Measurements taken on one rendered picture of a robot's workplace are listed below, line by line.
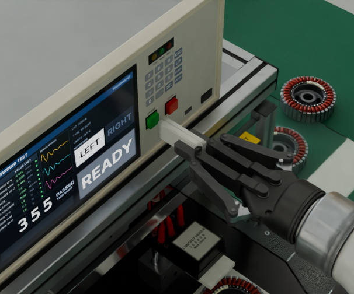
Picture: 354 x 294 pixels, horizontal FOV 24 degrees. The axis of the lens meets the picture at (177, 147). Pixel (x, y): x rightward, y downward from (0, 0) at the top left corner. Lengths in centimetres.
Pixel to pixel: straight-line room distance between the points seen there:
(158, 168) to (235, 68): 23
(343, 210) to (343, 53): 96
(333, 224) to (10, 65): 42
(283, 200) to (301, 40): 97
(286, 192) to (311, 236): 6
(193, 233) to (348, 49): 74
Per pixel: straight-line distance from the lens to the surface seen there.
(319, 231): 98
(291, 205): 100
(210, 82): 121
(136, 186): 114
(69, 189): 106
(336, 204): 99
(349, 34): 197
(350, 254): 97
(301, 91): 179
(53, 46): 104
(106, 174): 111
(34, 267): 107
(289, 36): 194
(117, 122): 106
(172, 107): 114
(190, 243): 132
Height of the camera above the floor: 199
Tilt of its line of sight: 47 degrees down
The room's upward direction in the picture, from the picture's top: straight up
